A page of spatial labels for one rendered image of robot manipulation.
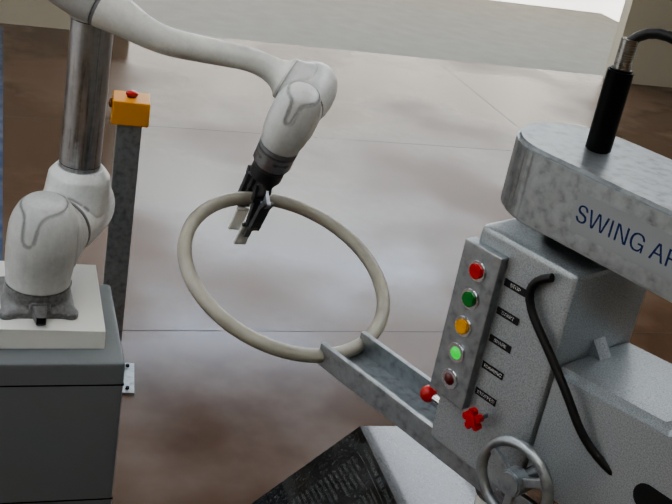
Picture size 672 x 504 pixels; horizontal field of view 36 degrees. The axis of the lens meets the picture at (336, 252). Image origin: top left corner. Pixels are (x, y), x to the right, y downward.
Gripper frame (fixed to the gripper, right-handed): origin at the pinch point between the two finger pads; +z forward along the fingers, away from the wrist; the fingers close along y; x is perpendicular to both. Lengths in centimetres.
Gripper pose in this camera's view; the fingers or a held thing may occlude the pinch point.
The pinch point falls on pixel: (240, 226)
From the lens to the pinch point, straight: 243.9
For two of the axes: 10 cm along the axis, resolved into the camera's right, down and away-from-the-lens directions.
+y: 3.2, 7.3, -6.0
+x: 8.6, 0.3, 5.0
